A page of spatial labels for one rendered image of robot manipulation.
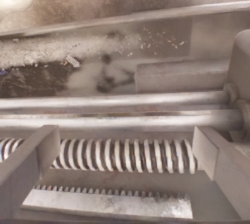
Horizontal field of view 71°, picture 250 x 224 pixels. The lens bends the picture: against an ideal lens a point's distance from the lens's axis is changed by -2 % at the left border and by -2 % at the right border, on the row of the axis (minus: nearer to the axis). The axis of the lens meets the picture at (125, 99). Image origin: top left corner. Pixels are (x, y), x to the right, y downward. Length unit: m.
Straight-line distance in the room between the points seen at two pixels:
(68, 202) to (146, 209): 0.11
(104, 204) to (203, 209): 0.13
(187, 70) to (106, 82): 0.24
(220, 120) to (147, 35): 0.28
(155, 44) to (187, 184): 0.33
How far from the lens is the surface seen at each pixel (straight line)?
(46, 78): 0.61
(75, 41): 0.51
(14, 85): 0.70
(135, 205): 0.27
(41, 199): 0.31
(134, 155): 0.22
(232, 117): 0.28
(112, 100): 0.31
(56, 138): 0.16
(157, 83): 0.45
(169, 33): 0.47
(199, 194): 0.30
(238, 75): 0.31
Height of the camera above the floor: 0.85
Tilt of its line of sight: 52 degrees down
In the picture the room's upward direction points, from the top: 169 degrees counter-clockwise
